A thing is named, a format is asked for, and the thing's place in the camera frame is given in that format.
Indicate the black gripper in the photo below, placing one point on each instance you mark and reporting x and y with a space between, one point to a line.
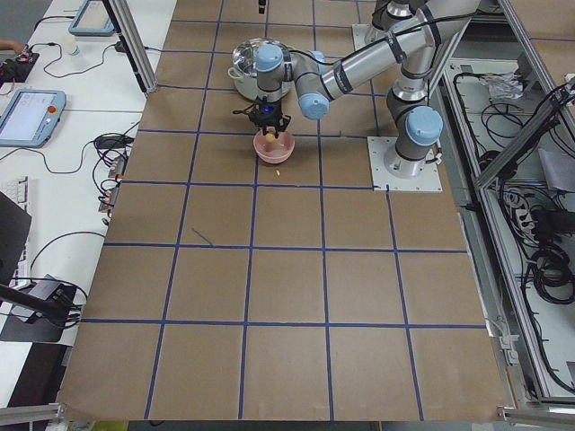
271 115

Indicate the pale green steel pot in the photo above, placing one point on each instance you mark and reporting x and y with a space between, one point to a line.
243 72

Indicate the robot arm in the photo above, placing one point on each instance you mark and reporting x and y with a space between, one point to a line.
407 34

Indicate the white cup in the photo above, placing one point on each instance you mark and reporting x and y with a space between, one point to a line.
70 45

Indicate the aluminium frame post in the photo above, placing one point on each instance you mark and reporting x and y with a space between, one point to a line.
126 29

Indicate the blue teach pendant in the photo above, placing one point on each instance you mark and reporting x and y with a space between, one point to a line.
91 20
31 117

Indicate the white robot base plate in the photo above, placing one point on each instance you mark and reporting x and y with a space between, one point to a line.
390 172

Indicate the black camera on stand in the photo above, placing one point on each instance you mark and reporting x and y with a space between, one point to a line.
40 312

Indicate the pink bowl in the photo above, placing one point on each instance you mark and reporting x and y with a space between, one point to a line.
274 152

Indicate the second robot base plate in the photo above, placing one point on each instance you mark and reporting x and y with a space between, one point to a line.
361 38

